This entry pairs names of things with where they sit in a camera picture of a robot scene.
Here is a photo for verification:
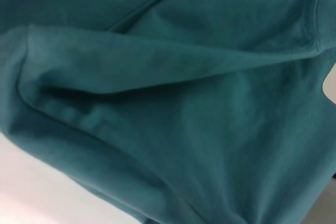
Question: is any teal blue t-shirt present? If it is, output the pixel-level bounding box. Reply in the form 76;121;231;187
0;0;336;224

